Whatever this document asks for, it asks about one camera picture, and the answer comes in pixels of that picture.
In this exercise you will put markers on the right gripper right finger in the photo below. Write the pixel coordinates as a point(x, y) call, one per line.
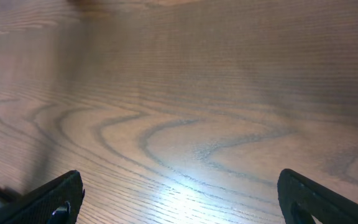
point(303, 200)

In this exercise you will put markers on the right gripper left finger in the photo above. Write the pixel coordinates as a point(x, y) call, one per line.
point(57, 201)

